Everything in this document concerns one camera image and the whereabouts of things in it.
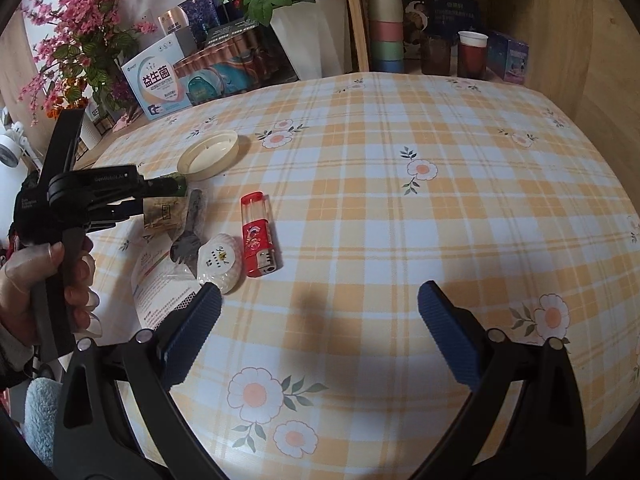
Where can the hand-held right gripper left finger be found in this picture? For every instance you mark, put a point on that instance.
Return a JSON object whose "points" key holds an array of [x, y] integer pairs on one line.
{"points": [[192, 332]]}

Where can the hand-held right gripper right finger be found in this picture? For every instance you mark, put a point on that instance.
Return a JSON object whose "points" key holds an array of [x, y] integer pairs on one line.
{"points": [[447, 332]]}

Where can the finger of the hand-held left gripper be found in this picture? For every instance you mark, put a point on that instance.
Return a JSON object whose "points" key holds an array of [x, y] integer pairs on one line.
{"points": [[160, 187], [117, 212]]}

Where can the green gold tea packet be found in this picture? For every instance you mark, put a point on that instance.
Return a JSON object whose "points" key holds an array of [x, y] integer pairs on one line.
{"points": [[161, 212]]}

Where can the white shell shaped packet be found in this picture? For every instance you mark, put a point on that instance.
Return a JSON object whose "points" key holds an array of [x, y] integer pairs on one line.
{"points": [[220, 262]]}

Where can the person's left hand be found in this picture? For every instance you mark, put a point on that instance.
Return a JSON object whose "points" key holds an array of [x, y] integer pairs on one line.
{"points": [[22, 280]]}

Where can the white ribbed plant pot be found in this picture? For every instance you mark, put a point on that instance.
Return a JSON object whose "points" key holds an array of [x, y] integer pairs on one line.
{"points": [[90, 134]]}

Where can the white paper leaflet packet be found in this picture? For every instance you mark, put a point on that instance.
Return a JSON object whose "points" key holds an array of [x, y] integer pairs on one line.
{"points": [[160, 285]]}

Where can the cream round plastic lid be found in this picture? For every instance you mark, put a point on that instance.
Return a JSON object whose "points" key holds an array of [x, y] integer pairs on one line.
{"points": [[207, 154]]}

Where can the black plastic spork in wrapper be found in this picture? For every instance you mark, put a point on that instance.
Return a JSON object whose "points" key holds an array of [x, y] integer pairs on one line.
{"points": [[186, 240]]}

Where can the white desk fan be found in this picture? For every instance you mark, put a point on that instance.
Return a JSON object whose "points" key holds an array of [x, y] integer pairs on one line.
{"points": [[11, 147]]}

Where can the white blue supplement box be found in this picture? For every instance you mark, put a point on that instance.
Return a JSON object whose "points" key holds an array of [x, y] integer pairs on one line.
{"points": [[155, 82]]}

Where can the red plastic lighter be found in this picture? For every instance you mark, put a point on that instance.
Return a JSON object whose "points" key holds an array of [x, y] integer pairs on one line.
{"points": [[257, 235]]}

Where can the teal brown striped gift box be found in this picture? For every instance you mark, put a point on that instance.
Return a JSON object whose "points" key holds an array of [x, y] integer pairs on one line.
{"points": [[235, 67]]}

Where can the pink artificial blossom plant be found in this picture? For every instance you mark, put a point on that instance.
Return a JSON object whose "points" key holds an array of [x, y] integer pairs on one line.
{"points": [[75, 35]]}

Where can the yellow checked floral tablecloth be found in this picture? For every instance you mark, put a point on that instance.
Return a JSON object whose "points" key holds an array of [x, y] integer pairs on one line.
{"points": [[375, 200]]}

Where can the white round jar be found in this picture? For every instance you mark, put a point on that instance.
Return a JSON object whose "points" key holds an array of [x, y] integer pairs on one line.
{"points": [[174, 22]]}

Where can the dark grey printed box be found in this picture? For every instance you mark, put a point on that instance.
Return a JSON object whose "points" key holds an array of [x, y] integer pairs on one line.
{"points": [[232, 34]]}

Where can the dark blue glitter box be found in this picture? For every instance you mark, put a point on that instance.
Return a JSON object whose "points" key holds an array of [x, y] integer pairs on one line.
{"points": [[200, 15]]}

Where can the white faceted flower pot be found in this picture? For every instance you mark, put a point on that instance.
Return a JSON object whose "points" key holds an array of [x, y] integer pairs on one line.
{"points": [[315, 40]]}

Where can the red paper cup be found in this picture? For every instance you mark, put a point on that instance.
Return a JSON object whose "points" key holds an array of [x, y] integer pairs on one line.
{"points": [[472, 57]]}

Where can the brown glass cup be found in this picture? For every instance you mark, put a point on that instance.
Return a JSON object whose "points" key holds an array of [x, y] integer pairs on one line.
{"points": [[436, 56]]}

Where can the stack of pastel cups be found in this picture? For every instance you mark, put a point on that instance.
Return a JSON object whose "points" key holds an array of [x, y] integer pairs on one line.
{"points": [[386, 25]]}

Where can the purple illustrated box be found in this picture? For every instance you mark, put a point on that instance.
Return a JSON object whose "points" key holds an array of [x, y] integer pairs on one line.
{"points": [[510, 57]]}

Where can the dark blue moon picture book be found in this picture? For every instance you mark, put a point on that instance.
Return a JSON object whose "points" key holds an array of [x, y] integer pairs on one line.
{"points": [[415, 15]]}

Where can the dark blue printed book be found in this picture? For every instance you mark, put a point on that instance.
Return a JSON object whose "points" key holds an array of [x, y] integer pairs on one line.
{"points": [[457, 10]]}

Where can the white wall socket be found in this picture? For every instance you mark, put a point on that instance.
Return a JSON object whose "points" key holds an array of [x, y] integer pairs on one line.
{"points": [[146, 22]]}

